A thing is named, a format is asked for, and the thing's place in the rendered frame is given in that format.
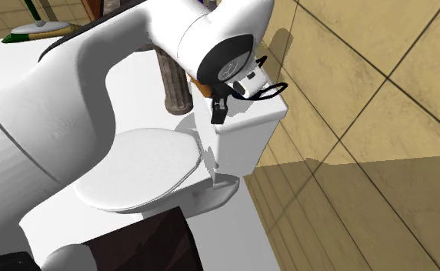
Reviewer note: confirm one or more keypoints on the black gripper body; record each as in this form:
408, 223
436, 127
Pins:
220, 103

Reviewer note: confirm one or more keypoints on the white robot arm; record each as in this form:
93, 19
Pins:
47, 124

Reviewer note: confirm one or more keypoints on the orange object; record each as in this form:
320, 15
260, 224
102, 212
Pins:
201, 88

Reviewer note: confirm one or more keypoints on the brown ribbed cylinder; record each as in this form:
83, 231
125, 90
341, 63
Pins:
175, 86

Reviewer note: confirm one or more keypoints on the white toilet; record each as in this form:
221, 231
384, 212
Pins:
141, 169

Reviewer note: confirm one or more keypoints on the dark brown robot stand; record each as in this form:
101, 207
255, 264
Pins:
148, 244

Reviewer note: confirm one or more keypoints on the green and white mop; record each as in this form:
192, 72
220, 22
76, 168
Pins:
43, 28

